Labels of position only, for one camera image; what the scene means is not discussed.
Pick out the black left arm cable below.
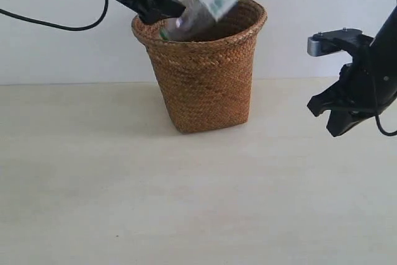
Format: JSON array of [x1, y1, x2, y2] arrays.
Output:
[[0, 0, 109, 32]]

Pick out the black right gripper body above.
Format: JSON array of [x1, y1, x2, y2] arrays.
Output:
[[336, 37, 383, 112]]

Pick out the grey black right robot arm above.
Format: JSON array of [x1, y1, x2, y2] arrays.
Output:
[[307, 10, 396, 137]]

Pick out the woven brown wicker basket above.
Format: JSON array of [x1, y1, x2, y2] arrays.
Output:
[[131, 0, 267, 133]]

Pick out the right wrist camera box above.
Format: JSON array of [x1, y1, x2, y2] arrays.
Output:
[[307, 28, 362, 57]]

